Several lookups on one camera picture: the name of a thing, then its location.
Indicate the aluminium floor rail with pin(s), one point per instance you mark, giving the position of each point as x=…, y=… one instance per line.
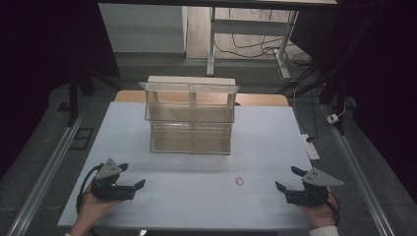
x=46, y=178
x=351, y=165

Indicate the small white adapter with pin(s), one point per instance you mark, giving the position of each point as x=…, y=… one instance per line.
x=332, y=118

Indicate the black metal stand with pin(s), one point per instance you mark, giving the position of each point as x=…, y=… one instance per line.
x=72, y=98

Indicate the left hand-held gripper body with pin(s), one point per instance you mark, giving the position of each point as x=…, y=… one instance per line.
x=111, y=191

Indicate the person's left hand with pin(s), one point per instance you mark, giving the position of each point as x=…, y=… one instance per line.
x=90, y=209

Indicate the pale blue table sheet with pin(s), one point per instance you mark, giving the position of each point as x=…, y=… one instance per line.
x=196, y=196

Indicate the white power strip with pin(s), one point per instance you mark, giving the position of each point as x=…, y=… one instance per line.
x=311, y=149

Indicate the black floor socket plate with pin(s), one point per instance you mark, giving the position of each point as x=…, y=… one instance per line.
x=82, y=138

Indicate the white cabinet panel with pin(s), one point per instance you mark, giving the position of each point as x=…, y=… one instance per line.
x=141, y=28

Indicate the person's right hand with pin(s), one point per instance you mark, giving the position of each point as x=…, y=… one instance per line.
x=323, y=214

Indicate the white metal desk frame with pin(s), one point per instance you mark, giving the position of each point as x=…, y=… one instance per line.
x=211, y=49

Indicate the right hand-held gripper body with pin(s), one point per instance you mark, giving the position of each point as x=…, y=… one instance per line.
x=309, y=195

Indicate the clear acrylic compartment organizer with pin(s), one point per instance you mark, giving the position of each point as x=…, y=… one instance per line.
x=190, y=137

